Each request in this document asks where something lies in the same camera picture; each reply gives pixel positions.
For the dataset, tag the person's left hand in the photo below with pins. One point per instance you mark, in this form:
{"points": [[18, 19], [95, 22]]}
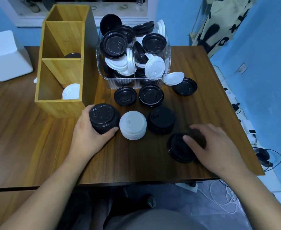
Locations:
{"points": [[85, 141]]}

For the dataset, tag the person's right hand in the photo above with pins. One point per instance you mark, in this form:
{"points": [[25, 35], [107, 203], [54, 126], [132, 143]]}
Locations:
{"points": [[222, 155]]}

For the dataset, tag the wooden three-compartment organizer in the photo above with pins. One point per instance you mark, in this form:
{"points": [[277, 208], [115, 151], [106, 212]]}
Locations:
{"points": [[59, 108]]}

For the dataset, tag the white domed cup lid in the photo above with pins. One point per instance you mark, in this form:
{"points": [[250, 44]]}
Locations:
{"points": [[132, 125]]}

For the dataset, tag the short stack of black lids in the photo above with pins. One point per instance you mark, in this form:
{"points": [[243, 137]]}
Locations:
{"points": [[161, 117]]}

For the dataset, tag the pile of black and white cup lids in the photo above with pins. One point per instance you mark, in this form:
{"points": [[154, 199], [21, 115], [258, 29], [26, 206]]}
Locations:
{"points": [[114, 45]]}

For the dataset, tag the person's left forearm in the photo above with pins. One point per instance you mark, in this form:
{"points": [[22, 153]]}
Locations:
{"points": [[47, 196]]}

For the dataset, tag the white foam box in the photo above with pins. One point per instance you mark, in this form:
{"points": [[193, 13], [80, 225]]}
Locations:
{"points": [[6, 62]]}

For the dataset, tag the white power adapter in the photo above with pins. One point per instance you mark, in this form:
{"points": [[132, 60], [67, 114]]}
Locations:
{"points": [[188, 186]]}

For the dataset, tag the dark shoe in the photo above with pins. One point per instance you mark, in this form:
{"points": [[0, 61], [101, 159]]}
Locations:
{"points": [[151, 201]]}

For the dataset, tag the grey shirt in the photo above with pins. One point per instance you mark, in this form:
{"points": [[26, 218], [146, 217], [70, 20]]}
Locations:
{"points": [[154, 220]]}

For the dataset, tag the clear plastic container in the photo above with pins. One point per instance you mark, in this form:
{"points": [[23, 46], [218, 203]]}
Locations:
{"points": [[168, 57]]}

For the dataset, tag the cream tote bag black print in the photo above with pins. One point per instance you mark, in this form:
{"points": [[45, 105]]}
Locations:
{"points": [[222, 21]]}

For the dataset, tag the small potted plant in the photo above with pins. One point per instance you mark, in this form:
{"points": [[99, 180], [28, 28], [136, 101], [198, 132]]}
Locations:
{"points": [[32, 5]]}

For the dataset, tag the clear plastic water bottle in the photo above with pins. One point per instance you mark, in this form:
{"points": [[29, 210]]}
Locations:
{"points": [[139, 2]]}

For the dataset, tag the white wall socket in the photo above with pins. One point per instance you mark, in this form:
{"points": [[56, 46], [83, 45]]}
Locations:
{"points": [[242, 68]]}

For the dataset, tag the white window frame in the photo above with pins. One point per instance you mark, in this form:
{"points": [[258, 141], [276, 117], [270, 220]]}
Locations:
{"points": [[30, 21]]}

